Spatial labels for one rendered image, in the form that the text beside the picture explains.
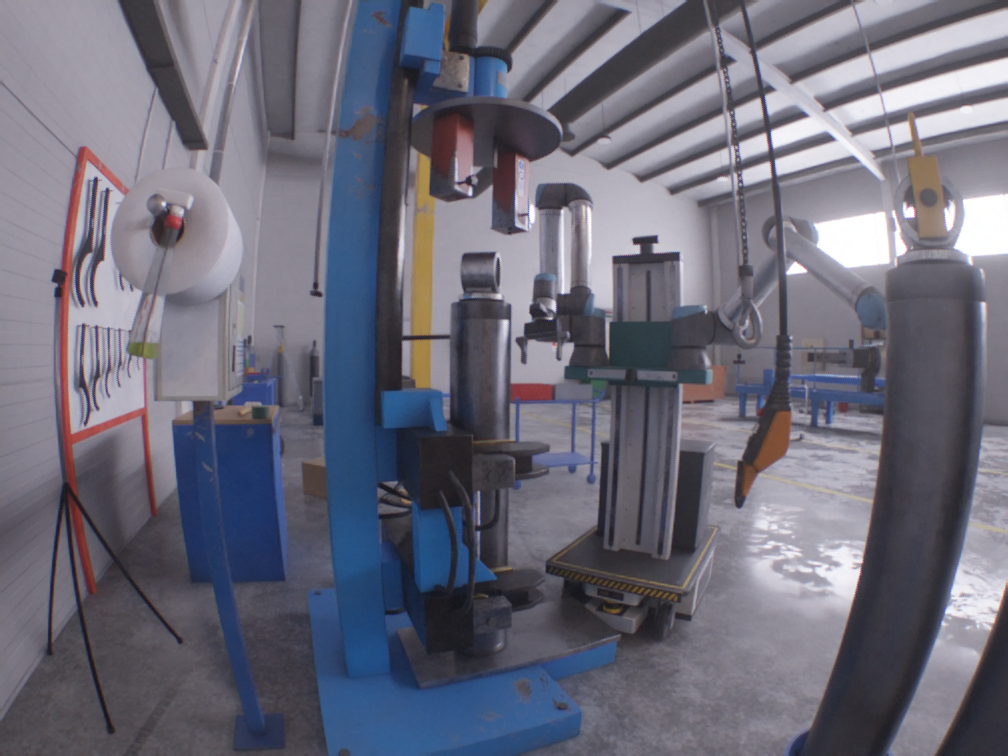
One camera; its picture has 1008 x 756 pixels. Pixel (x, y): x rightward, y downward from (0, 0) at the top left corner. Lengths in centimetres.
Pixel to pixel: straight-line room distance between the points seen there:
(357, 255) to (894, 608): 165
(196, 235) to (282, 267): 1149
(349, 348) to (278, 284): 1094
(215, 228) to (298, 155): 1231
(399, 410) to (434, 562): 45
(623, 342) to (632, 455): 55
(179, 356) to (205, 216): 39
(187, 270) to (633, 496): 211
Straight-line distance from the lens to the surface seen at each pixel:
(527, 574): 176
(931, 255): 99
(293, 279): 1245
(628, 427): 240
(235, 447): 276
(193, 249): 103
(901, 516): 98
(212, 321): 126
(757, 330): 129
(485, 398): 162
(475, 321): 161
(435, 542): 141
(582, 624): 220
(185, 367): 128
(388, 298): 145
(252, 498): 281
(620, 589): 223
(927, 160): 104
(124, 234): 109
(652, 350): 226
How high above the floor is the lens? 129
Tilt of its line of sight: 3 degrees down
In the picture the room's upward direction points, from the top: 1 degrees clockwise
